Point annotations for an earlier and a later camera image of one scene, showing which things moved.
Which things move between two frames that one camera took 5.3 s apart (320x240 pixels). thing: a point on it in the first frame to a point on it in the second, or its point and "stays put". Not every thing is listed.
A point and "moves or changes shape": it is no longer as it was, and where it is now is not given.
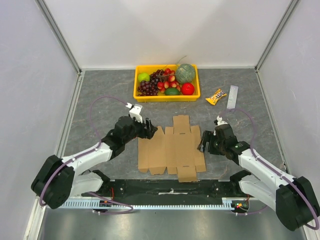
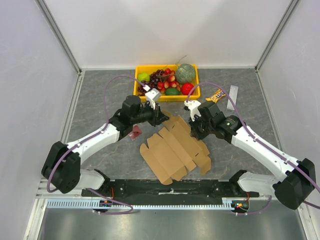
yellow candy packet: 213,99 stays put
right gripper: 210,144 to 200,127
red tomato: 187,89 stays put
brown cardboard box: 175,149 moves or changes shape
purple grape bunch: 150,88 stays put
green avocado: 172,91 stays put
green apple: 143,76 stays put
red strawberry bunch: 170,83 stays put
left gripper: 144,134 to 157,116
